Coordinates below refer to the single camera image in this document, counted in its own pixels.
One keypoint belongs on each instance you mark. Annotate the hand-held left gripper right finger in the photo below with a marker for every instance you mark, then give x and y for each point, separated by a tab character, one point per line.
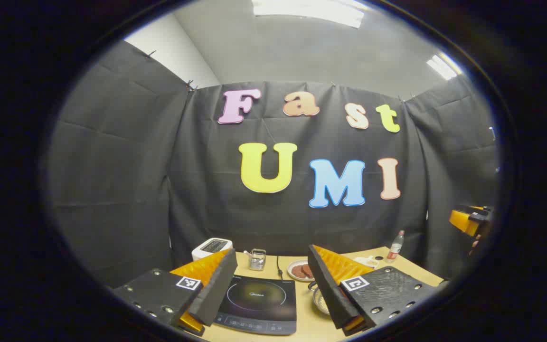
330	294

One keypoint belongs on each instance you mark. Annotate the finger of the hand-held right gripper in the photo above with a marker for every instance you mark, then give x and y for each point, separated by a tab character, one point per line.
462	221

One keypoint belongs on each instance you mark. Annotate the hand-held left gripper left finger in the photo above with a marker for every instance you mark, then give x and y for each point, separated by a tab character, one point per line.
216	294

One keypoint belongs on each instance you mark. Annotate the pile of yellow soybeans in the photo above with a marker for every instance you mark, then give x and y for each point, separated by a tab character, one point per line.
323	303

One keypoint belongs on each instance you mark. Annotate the black induction cooktop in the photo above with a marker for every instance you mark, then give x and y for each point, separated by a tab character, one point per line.
259	297

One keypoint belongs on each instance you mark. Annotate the red meat patty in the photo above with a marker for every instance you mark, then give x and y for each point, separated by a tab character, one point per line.
308	270
298	271

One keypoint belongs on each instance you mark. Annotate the round white plate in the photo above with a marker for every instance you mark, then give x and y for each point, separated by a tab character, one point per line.
292	278

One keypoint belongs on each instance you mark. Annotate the white toaster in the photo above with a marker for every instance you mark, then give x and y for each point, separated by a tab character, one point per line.
212	247

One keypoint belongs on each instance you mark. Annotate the pink striped stick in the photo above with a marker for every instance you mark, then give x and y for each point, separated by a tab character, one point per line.
249	254

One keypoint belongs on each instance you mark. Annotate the clear water bottle red label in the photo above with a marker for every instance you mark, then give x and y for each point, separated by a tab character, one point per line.
394	249

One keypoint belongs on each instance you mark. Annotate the black backdrop cloth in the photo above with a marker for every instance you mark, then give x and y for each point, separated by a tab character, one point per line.
159	166

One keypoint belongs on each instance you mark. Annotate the ceiling light panel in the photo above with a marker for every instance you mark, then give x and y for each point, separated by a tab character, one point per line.
444	66
306	10

